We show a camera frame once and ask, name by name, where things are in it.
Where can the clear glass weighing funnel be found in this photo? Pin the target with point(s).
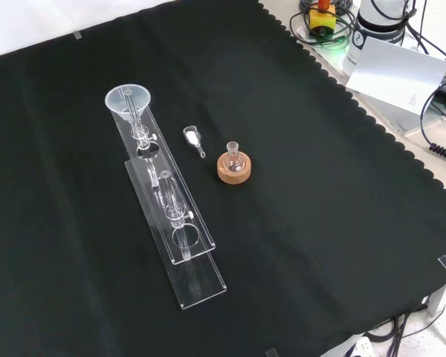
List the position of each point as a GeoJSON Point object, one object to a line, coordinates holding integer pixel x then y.
{"type": "Point", "coordinates": [192, 138]}

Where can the clear acrylic funnel stand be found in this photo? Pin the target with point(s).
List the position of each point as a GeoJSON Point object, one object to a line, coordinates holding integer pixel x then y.
{"type": "Point", "coordinates": [195, 286]}

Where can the translucent plastic funnel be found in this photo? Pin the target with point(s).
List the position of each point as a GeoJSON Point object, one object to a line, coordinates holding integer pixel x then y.
{"type": "Point", "coordinates": [116, 100]}

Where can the small round-bottom glass flask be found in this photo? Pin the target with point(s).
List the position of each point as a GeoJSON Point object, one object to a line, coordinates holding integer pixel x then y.
{"type": "Point", "coordinates": [232, 150]}

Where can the black cloth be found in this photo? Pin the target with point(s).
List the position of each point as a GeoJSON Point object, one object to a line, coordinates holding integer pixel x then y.
{"type": "Point", "coordinates": [282, 223]}

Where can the yellow stop button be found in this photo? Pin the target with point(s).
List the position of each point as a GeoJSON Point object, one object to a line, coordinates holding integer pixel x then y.
{"type": "Point", "coordinates": [321, 20]}

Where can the pale white board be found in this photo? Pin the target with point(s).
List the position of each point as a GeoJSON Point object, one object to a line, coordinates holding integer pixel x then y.
{"type": "Point", "coordinates": [394, 70]}

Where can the clear tape piece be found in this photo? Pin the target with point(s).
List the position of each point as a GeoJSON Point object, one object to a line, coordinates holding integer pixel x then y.
{"type": "Point", "coordinates": [78, 35]}

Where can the white power strip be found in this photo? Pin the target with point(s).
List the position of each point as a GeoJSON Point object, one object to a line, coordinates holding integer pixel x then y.
{"type": "Point", "coordinates": [361, 347]}

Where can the grey metal bench leg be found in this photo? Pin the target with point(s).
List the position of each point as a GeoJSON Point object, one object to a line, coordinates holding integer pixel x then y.
{"type": "Point", "coordinates": [440, 297]}

